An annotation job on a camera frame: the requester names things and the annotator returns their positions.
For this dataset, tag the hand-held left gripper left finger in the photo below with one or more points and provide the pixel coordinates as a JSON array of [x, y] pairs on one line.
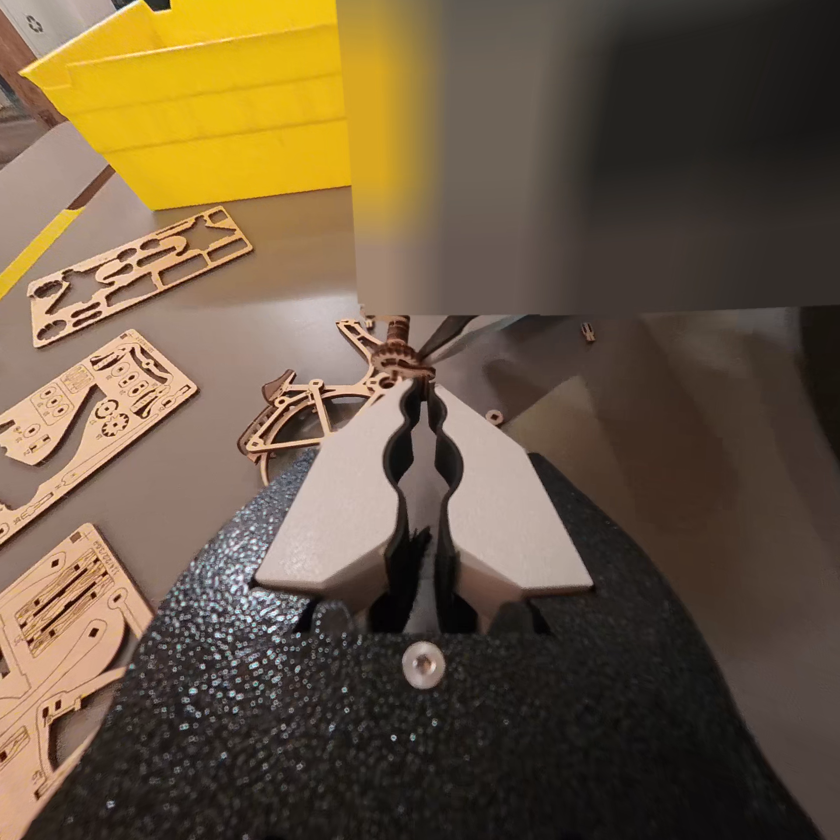
[[334, 518]]

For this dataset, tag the wooden parts sheet slotted strips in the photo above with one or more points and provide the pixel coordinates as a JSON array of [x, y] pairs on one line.
[[65, 656]]

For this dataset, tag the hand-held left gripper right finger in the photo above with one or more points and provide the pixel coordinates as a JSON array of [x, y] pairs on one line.
[[512, 525]]

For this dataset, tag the recycling bin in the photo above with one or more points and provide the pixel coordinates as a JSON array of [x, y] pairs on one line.
[[29, 39]]

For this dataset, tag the emptied wooden parts sheet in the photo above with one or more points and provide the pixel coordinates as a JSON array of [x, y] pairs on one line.
[[143, 294]]

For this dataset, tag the wooden parts sheet curved cutout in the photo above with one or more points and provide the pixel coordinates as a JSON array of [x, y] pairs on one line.
[[164, 387]]

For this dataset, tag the yellow tape stripe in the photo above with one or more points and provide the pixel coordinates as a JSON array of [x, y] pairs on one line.
[[39, 253]]

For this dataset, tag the wooden model frame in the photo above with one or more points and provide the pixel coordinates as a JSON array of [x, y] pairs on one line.
[[315, 390]]

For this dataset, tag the small wooden pin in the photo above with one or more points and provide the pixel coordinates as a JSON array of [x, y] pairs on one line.
[[589, 332]]

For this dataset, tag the yellow plastic bin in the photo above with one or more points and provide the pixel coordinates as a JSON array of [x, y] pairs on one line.
[[197, 131]]

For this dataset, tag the wooden gear axle assembly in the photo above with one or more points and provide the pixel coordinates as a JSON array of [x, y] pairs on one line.
[[394, 361]]

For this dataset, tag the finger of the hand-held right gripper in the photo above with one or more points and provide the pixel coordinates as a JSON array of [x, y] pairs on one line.
[[482, 334], [449, 334]]

